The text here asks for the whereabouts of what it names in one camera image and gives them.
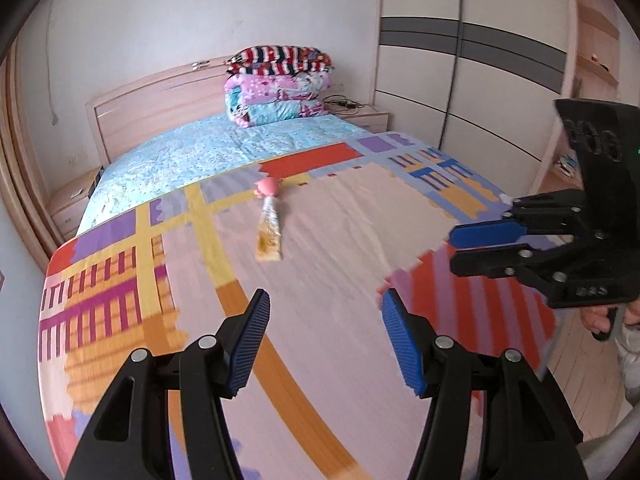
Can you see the light blue bed sheet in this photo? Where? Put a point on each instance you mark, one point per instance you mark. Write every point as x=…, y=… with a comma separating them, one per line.
x=190, y=155

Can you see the pink and cyan folded quilt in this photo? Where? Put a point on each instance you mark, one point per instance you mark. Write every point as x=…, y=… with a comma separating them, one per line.
x=275, y=100

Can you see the wooden shelf unit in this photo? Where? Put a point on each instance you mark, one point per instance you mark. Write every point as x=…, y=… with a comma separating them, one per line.
x=595, y=20

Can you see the patchwork printed blanket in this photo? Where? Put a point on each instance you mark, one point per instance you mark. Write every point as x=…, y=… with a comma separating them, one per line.
x=325, y=270

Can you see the striped folded blanket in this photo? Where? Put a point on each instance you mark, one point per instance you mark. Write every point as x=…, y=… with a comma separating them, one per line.
x=280, y=57

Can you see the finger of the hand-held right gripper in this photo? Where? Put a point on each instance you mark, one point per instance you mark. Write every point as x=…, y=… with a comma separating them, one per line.
x=490, y=262
x=485, y=235

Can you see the person's right forearm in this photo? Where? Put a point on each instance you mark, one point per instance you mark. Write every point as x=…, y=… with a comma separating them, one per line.
x=629, y=365

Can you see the pink ball toy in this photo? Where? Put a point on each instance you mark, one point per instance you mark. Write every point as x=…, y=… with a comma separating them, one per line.
x=267, y=186

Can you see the beige curtain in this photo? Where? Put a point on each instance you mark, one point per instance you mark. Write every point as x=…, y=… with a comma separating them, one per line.
x=20, y=175

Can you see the wooden nightstand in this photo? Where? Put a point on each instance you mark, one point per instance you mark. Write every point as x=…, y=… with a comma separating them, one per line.
x=367, y=119
x=70, y=205

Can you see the white and grey wardrobe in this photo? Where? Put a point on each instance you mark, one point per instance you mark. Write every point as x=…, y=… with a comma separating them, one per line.
x=425, y=60

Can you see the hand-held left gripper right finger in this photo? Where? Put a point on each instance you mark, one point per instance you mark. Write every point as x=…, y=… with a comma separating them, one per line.
x=402, y=345

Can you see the person's right hand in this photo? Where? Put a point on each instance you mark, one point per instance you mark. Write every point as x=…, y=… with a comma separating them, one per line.
x=592, y=317

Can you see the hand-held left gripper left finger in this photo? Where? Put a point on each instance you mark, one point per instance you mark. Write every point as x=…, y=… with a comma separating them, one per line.
x=247, y=350

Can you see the colourful book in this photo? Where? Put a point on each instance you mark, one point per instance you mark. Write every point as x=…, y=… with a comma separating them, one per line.
x=567, y=164

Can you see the small metal object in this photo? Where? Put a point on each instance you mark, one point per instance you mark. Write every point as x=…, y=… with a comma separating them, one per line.
x=200, y=65

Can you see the wooden bed headboard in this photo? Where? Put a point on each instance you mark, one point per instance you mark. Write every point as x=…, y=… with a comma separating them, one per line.
x=150, y=105

